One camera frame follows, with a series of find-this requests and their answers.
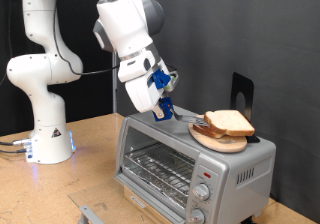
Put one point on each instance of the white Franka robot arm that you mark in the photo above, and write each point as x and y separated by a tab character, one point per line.
36	74

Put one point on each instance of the silver oven knob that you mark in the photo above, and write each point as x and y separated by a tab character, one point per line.
201	191
196	216

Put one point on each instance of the vertical metal pole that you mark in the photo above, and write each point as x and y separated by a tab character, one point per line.
114	94

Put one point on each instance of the black metal bookend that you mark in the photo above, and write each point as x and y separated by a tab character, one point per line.
250	94

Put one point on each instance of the silver toaster oven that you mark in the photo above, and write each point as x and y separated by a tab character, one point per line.
233	190

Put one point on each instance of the round wooden cutting board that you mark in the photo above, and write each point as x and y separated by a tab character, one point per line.
223	144

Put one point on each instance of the black spatula with blue cube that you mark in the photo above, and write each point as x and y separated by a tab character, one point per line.
168	108

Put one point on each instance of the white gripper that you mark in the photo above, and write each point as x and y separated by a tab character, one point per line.
140	94

